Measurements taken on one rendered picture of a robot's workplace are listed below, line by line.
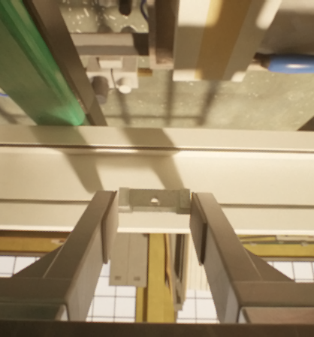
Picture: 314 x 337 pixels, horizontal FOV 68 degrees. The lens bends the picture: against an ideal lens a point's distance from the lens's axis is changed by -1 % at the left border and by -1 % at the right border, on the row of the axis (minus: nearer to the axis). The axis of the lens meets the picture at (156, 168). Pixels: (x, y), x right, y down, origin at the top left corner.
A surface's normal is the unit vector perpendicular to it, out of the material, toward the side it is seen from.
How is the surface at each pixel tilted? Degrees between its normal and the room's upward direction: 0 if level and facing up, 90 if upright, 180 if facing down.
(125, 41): 0
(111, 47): 90
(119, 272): 90
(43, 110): 0
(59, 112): 0
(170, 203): 90
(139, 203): 90
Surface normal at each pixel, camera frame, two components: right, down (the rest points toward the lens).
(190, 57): -0.02, 0.95
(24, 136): 0.02, -0.31
